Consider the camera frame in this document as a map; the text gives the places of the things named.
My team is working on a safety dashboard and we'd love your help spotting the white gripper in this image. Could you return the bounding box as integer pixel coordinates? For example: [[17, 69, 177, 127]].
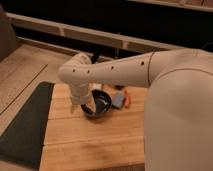
[[69, 83, 91, 113]]

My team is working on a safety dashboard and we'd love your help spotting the dark ceramic bowl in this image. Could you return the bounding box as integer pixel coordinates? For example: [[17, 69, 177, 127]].
[[81, 89, 112, 118]]

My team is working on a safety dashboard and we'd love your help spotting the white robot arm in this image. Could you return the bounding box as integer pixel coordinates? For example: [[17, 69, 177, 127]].
[[58, 48, 213, 171]]

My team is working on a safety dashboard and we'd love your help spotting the blue sponge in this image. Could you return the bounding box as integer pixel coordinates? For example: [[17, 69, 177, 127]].
[[112, 92, 125, 109]]

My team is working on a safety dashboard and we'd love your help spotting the black table leg stand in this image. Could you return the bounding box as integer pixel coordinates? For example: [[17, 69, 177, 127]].
[[91, 53, 100, 64]]

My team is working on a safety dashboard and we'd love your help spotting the orange carrot toy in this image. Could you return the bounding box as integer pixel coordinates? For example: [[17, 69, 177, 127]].
[[124, 90, 131, 108]]

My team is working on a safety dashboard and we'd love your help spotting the dark floor mat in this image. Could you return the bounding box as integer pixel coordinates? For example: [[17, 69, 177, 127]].
[[0, 82, 54, 169]]

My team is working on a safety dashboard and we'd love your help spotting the white shelf rail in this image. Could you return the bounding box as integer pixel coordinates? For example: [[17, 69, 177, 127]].
[[6, 13, 182, 53]]

